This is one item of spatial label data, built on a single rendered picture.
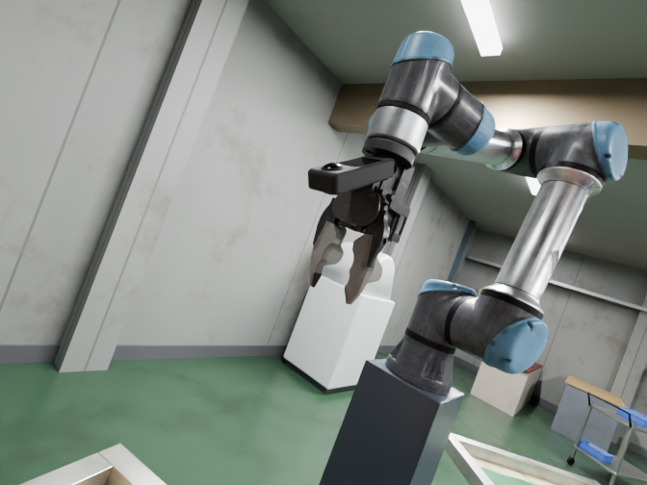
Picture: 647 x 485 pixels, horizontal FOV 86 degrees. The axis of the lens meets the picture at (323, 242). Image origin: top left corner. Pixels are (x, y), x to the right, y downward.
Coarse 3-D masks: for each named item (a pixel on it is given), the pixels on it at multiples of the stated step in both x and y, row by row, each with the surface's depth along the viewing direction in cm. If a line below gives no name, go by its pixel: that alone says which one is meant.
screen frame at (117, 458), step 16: (112, 448) 55; (80, 464) 50; (96, 464) 51; (112, 464) 52; (128, 464) 53; (32, 480) 45; (48, 480) 46; (64, 480) 47; (80, 480) 48; (96, 480) 50; (112, 480) 52; (128, 480) 51; (144, 480) 52; (160, 480) 53
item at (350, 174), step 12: (372, 156) 46; (312, 168) 40; (324, 168) 39; (336, 168) 39; (348, 168) 39; (360, 168) 40; (372, 168) 42; (384, 168) 43; (312, 180) 40; (324, 180) 38; (336, 180) 38; (348, 180) 39; (360, 180) 41; (372, 180) 42; (324, 192) 40; (336, 192) 38
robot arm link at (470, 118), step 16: (464, 96) 48; (448, 112) 48; (464, 112) 49; (480, 112) 50; (432, 128) 50; (448, 128) 50; (464, 128) 50; (480, 128) 51; (432, 144) 56; (448, 144) 54; (464, 144) 52; (480, 144) 53
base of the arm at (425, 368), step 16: (416, 336) 77; (400, 352) 78; (416, 352) 76; (432, 352) 75; (448, 352) 76; (400, 368) 76; (416, 368) 74; (432, 368) 75; (448, 368) 76; (416, 384) 73; (432, 384) 73; (448, 384) 75
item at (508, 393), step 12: (480, 372) 570; (492, 372) 561; (504, 372) 551; (528, 372) 528; (480, 384) 566; (492, 384) 557; (504, 384) 548; (516, 384) 538; (528, 384) 568; (480, 396) 562; (492, 396) 553; (504, 396) 544; (516, 396) 534; (528, 396) 633; (504, 408) 540; (516, 408) 537
